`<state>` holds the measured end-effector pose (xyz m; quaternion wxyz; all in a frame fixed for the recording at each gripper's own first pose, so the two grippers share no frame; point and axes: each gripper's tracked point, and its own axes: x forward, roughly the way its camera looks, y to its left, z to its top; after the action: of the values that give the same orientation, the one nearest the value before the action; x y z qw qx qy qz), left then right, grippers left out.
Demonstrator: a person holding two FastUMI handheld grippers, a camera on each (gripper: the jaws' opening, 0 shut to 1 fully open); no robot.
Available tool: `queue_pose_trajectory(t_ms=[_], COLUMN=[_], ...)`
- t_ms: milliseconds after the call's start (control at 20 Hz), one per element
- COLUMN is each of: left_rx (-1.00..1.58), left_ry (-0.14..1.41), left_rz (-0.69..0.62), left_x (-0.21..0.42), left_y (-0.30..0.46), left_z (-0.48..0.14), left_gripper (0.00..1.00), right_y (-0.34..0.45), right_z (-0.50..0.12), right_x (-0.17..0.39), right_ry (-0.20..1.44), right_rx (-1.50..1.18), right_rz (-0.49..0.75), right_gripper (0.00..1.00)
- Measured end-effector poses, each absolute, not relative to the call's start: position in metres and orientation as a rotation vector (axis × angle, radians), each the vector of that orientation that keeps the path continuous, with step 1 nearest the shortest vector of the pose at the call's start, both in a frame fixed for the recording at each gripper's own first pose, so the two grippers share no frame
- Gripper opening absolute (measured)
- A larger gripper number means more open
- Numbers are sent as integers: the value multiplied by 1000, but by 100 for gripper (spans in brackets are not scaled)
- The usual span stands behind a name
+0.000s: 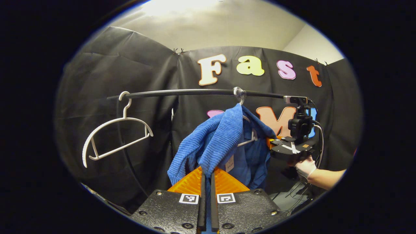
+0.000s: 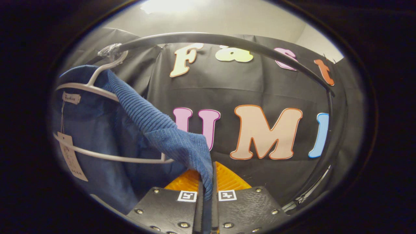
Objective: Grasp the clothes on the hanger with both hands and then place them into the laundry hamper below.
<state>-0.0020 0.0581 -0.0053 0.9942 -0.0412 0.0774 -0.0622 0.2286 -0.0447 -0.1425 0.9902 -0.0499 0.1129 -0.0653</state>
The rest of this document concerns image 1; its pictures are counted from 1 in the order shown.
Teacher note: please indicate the clear tape wad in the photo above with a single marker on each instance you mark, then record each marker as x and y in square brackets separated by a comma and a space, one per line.
[239, 92]

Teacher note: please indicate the black clothes rail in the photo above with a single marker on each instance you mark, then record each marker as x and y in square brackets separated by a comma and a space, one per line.
[182, 92]

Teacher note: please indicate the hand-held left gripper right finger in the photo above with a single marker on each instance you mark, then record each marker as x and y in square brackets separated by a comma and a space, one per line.
[214, 201]

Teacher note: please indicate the white plastic hanger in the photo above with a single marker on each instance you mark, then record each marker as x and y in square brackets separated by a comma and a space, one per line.
[252, 140]
[124, 114]

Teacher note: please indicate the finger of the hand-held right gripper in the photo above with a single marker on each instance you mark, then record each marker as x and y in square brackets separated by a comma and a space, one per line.
[272, 143]

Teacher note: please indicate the black backdrop cloth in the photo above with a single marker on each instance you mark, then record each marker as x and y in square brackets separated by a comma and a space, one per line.
[113, 74]

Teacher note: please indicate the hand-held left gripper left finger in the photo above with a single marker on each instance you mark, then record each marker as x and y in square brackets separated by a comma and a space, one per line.
[202, 201]

